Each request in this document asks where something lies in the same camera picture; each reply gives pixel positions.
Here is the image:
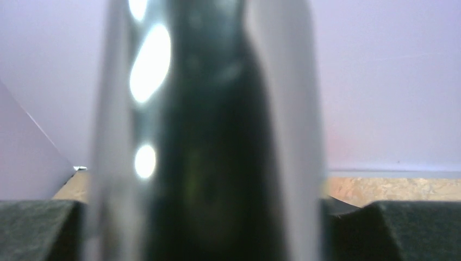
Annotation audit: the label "pink handled metal tongs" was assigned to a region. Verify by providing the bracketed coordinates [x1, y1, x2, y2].
[82, 1, 331, 260]

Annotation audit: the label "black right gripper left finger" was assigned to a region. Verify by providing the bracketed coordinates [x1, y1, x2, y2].
[1, 200, 86, 260]

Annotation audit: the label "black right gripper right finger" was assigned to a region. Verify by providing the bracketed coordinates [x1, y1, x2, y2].
[320, 197, 460, 260]

